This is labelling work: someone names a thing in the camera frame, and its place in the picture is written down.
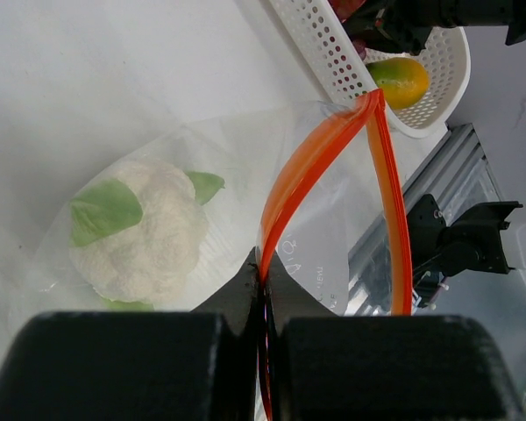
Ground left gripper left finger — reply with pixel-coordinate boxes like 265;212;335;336
0;255;258;420

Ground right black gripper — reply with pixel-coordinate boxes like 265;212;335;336
341;0;435;57

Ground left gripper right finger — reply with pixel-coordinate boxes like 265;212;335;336
262;257;524;420

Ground red grape bunch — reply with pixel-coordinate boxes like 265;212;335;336
328;0;373;61

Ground white cauliflower with leaves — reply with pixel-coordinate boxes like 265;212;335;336
68;159;225;307

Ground clear zip top bag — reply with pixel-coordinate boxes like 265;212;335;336
25;89;412;406

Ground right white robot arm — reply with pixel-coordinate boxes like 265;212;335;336
343;0;526;56

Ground yellow green mango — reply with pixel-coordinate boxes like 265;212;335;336
366;57;430;111

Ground white perforated plastic basket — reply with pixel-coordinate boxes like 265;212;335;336
270;1;471;139

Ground aluminium mounting rail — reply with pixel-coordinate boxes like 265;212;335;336
345;124;510;316

